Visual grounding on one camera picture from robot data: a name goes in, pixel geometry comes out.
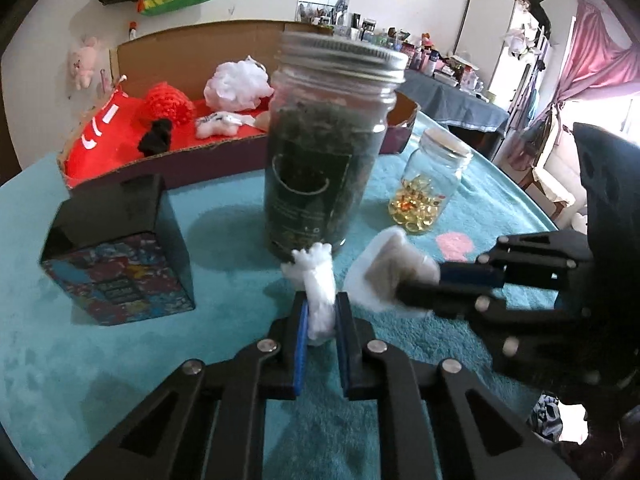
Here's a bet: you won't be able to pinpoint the pink curtain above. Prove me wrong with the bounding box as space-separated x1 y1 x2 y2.
508 0 639 171

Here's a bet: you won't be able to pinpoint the side table grey cloth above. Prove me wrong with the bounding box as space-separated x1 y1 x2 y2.
399 70 509 160

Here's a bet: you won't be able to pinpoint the white cotton pad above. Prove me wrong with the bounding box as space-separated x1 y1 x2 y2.
343 226 440 318

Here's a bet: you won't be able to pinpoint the black fluffy pompom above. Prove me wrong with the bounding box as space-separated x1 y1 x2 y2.
138 118 172 157

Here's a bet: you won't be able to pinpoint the floral beauty cream tin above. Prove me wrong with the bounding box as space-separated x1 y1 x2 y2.
40 174 195 326

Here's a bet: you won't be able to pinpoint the red mesh bath sponge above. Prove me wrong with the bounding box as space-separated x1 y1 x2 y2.
138 81 195 126

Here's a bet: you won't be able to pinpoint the large glass jar metal lid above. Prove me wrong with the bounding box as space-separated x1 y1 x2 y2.
264 32 407 261

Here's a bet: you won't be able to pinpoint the teal star blanket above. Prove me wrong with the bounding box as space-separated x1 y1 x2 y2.
1 139 554 479

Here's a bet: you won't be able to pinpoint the white wardrobe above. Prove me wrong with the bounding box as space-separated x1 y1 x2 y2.
454 0 548 110

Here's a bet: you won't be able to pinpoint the white mesh bath pouf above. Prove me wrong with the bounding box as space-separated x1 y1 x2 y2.
203 56 273 112

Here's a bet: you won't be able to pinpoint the pink pig plush on wall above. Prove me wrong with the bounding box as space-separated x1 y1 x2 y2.
68 37 99 90

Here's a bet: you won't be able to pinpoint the pink flat pad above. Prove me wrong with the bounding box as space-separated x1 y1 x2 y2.
435 232 475 262

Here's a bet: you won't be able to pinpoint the pink broom handle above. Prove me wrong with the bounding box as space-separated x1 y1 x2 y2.
100 68 111 96

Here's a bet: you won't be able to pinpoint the white fluffy plush toy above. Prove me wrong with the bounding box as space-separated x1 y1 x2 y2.
195 112 255 140

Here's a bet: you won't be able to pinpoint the white soft cloth toy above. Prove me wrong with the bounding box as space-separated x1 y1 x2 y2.
281 243 336 346

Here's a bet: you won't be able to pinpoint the mop handle orange grip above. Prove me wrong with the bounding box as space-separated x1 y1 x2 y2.
128 22 138 41

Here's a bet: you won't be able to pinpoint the small glass jar gold beads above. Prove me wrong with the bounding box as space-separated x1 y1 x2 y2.
387 126 473 235

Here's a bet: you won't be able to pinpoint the cardboard box red lining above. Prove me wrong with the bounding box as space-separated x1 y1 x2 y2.
56 19 420 190

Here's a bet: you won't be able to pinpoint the beige braided rope toy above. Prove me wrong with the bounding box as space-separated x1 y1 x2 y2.
254 110 270 132

